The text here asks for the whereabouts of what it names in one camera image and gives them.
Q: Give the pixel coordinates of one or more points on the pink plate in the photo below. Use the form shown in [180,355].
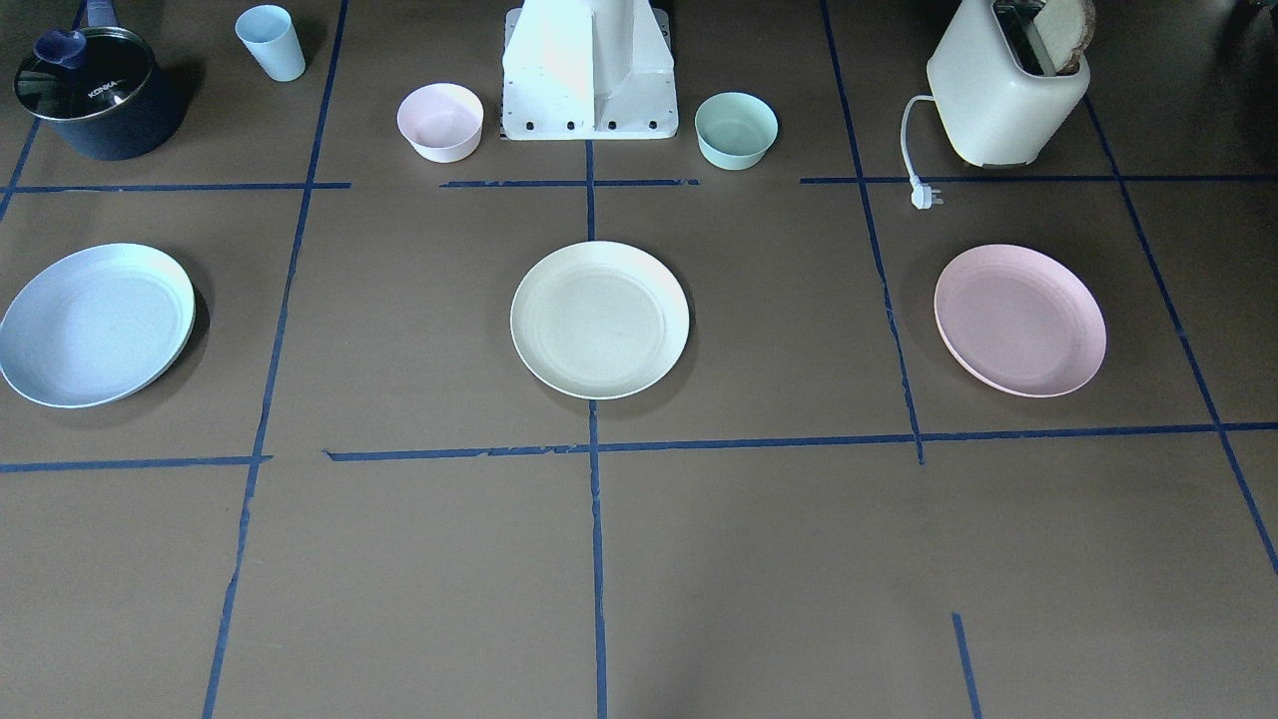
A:
[1020,321]

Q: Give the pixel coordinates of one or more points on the cream plate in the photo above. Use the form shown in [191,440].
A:
[599,320]

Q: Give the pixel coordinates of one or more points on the green bowl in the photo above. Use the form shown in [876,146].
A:
[734,130]

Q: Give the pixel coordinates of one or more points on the pink bowl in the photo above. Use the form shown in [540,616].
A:
[442,122]

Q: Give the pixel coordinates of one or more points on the cream toaster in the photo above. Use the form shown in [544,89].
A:
[997,105]

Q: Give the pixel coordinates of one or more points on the light blue cup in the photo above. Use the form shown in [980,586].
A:
[269,34]

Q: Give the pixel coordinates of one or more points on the bread slice in toaster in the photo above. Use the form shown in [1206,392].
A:
[1063,30]

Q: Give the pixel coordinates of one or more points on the blue plate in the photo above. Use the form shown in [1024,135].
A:
[97,326]

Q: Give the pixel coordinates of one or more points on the dark blue saucepan with lid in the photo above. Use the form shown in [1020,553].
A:
[100,87]

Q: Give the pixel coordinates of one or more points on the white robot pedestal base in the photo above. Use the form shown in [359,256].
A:
[588,71]

